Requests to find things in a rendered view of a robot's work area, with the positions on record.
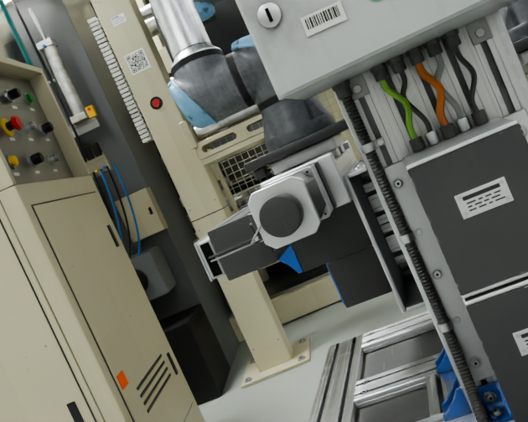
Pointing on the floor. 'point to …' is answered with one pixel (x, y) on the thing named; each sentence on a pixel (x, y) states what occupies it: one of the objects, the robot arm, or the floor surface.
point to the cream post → (192, 178)
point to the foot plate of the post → (301, 354)
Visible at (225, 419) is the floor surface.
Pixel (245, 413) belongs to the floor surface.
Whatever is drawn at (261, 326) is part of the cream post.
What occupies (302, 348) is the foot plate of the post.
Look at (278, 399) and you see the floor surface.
